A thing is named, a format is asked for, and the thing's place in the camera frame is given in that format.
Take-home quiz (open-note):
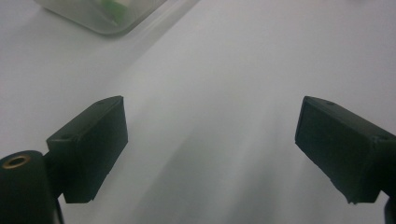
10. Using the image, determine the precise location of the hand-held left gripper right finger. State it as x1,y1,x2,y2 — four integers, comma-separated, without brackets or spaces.
294,95,396,204

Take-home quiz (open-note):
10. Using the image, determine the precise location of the clear plastic container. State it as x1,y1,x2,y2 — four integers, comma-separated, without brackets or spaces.
34,0,169,35

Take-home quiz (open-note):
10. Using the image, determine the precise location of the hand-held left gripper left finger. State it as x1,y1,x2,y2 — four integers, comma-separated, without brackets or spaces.
46,95,129,204

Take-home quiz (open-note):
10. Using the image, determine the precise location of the green and white food packet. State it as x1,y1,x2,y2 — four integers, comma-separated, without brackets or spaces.
99,0,130,24

